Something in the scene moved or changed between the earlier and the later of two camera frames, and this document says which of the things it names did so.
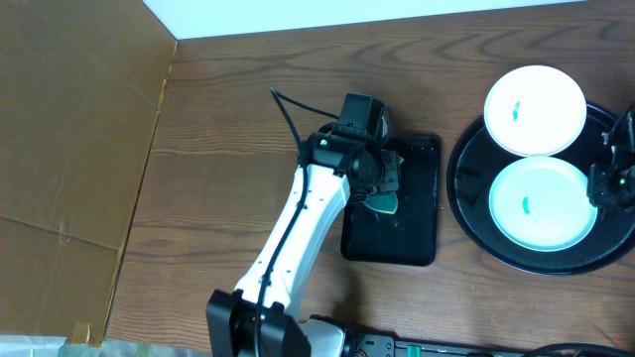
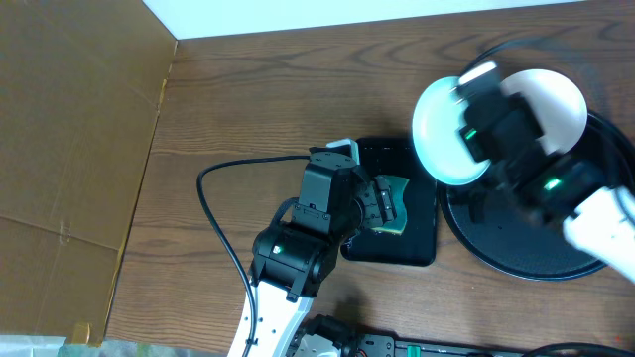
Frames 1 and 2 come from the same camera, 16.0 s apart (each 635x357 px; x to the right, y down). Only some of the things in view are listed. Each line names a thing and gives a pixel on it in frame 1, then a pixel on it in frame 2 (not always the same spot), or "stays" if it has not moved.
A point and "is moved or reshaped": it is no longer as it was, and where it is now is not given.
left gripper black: [389, 172] -> [379, 207]
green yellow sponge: [384, 201] is moved or reshaped
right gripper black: [602, 184] -> [476, 99]
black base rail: [386, 345] stays
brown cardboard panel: [81, 83] stays
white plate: [535, 110] stays
